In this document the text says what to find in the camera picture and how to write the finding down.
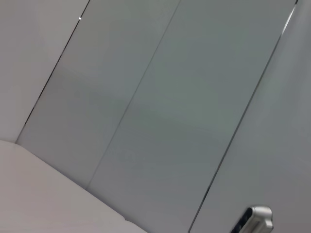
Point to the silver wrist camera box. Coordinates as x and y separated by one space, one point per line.
255 219

